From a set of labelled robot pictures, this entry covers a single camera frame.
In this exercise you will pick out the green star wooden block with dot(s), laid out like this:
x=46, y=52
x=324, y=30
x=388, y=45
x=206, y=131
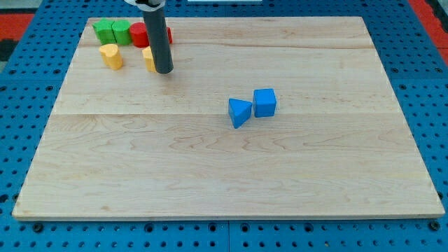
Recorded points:
x=104, y=31

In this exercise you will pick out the red round wooden block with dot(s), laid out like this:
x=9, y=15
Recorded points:
x=139, y=35

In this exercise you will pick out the green round wooden block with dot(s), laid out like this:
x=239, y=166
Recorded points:
x=121, y=31

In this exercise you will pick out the blue wooden cube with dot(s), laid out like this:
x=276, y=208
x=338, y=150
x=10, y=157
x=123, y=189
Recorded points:
x=264, y=102

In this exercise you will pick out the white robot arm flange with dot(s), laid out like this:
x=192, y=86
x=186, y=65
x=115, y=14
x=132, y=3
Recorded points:
x=147, y=5

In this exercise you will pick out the light wooden board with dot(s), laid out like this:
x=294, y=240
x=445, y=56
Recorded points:
x=134, y=145

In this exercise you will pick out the red wooden block behind rod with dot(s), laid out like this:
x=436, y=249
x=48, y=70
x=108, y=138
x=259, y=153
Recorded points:
x=169, y=34

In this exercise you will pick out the yellow block behind rod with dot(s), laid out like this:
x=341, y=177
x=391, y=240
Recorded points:
x=148, y=59

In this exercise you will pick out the yellow heart wooden block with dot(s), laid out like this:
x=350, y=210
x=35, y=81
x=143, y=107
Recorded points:
x=111, y=56

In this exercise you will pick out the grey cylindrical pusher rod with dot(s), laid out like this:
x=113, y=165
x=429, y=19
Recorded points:
x=158, y=38

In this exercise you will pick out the blue triangular wooden block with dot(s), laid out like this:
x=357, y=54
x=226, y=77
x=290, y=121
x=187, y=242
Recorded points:
x=239, y=111

